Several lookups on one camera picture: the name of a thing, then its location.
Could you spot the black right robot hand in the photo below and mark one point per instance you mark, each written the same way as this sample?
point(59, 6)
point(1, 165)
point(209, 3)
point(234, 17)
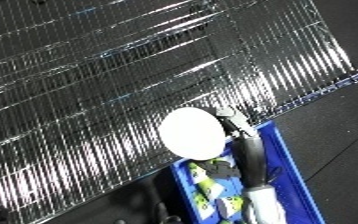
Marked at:
point(253, 160)

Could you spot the pale right robot forearm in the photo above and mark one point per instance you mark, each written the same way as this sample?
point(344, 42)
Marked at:
point(265, 206)

